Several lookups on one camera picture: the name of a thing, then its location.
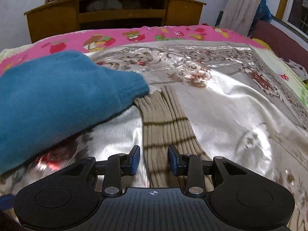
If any dark red sofa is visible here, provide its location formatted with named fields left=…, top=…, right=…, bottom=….
left=250, top=20, right=308, bottom=64

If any light green printed sheet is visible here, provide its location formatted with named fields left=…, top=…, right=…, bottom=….
left=254, top=47, right=308, bottom=118

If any silver floral satin blanket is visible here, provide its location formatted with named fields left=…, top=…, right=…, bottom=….
left=0, top=40, right=308, bottom=231

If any pink cartoon printed blanket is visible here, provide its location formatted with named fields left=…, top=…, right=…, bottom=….
left=0, top=24, right=265, bottom=77

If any teal knit garment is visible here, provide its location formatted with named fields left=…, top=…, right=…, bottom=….
left=0, top=50, right=151, bottom=175

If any wooden desk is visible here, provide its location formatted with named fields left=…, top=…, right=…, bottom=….
left=24, top=0, right=207, bottom=44

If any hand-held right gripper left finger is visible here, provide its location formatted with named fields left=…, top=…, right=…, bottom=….
left=57, top=145, right=141, bottom=196

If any beige striped ribbed knit garment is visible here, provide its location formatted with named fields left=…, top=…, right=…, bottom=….
left=133, top=85, right=214, bottom=189

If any grey crumpled cloth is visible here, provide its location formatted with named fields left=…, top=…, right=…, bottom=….
left=286, top=60, right=308, bottom=80

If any blue cloth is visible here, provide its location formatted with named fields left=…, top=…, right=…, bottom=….
left=254, top=0, right=274, bottom=27

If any window with wooden frame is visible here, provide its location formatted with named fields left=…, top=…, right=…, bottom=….
left=275, top=0, right=308, bottom=38

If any beige curtain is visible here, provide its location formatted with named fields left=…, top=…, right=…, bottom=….
left=220, top=0, right=269, bottom=37

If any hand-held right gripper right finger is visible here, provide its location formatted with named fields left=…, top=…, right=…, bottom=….
left=168, top=145, right=251, bottom=196

